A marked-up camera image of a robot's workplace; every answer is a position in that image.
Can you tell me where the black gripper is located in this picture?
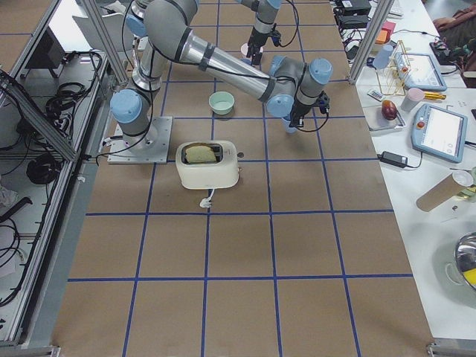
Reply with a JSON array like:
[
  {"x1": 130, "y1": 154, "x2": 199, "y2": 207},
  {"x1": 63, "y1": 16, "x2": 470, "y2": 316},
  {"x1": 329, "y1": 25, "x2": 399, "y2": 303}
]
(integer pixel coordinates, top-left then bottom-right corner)
[
  {"x1": 289, "y1": 92, "x2": 330, "y2": 129},
  {"x1": 247, "y1": 28, "x2": 281, "y2": 65}
]

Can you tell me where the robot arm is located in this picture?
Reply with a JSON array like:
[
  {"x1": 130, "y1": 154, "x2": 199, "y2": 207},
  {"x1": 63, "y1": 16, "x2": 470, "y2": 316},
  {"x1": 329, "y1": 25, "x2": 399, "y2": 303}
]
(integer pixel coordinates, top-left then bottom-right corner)
[
  {"x1": 110, "y1": 0, "x2": 333, "y2": 149},
  {"x1": 237, "y1": 0, "x2": 281, "y2": 65}
]

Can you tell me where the pink bowl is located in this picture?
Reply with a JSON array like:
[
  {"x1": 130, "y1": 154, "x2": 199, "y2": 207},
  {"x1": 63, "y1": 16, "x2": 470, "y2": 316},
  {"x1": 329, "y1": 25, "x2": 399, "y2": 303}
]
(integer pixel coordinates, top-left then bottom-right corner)
[{"x1": 240, "y1": 42, "x2": 265, "y2": 56}]

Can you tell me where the green bowl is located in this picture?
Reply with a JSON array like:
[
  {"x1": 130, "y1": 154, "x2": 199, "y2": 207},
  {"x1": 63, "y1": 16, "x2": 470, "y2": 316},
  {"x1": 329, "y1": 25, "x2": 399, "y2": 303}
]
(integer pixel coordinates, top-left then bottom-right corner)
[{"x1": 208, "y1": 91, "x2": 235, "y2": 115}]

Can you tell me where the black power adapter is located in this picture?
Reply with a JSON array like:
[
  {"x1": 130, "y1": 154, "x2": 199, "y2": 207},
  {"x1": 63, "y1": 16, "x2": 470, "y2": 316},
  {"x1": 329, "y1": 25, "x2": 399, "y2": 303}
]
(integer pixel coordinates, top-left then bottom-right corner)
[{"x1": 377, "y1": 151, "x2": 408, "y2": 168}]

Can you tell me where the toast slice in toaster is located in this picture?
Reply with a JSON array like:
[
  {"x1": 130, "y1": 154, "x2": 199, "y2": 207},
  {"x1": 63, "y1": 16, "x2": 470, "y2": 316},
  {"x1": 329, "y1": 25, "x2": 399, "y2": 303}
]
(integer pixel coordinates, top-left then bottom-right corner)
[{"x1": 184, "y1": 144, "x2": 216, "y2": 164}]

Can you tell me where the white toaster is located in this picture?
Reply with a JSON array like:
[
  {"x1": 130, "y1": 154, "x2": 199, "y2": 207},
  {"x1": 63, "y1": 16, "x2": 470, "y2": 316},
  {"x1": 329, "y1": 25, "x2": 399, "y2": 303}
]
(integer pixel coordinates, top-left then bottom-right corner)
[{"x1": 176, "y1": 141, "x2": 239, "y2": 190}]

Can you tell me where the teach pendant tablet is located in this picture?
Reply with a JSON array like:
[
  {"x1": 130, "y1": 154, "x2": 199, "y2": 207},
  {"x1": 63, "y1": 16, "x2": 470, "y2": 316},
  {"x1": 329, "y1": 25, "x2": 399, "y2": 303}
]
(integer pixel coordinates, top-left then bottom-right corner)
[
  {"x1": 411, "y1": 104, "x2": 468, "y2": 163},
  {"x1": 394, "y1": 52, "x2": 447, "y2": 92}
]

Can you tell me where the cardboard tube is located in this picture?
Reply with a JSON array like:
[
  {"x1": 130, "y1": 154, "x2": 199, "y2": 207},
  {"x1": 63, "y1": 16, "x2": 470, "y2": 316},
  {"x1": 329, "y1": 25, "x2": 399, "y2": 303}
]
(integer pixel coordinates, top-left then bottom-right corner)
[{"x1": 416, "y1": 170, "x2": 474, "y2": 212}]

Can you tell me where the steel mixing bowl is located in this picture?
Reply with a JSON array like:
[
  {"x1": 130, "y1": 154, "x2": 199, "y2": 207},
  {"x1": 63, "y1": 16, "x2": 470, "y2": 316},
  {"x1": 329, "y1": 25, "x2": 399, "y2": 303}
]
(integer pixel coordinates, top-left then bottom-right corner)
[{"x1": 445, "y1": 232, "x2": 475, "y2": 291}]

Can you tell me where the gold wire rack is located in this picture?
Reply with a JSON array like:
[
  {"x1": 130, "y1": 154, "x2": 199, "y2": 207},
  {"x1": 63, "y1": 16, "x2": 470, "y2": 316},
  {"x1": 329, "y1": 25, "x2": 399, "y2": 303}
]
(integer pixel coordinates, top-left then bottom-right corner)
[{"x1": 376, "y1": 40, "x2": 406, "y2": 97}]

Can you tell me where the aluminium frame post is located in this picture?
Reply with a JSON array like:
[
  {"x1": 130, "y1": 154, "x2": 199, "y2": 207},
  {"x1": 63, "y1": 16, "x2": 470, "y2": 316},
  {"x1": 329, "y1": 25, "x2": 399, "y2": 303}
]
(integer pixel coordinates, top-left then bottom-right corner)
[{"x1": 348, "y1": 0, "x2": 394, "y2": 85}]

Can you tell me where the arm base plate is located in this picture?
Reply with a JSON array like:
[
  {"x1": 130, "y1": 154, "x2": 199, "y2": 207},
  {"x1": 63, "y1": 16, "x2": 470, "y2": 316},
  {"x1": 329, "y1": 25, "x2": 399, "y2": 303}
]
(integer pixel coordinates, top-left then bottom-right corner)
[{"x1": 107, "y1": 116, "x2": 173, "y2": 164}]

